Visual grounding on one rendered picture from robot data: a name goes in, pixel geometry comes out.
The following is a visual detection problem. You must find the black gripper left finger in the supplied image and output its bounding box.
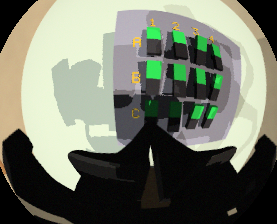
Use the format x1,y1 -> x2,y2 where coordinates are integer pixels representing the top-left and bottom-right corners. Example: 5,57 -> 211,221
68,122 -> 152,201

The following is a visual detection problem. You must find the grey switch panel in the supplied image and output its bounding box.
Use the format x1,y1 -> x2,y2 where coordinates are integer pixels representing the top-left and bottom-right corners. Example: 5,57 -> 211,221
113,10 -> 242,146

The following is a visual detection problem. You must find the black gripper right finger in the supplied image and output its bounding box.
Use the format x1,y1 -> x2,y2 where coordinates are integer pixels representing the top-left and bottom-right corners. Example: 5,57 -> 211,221
150,122 -> 237,202

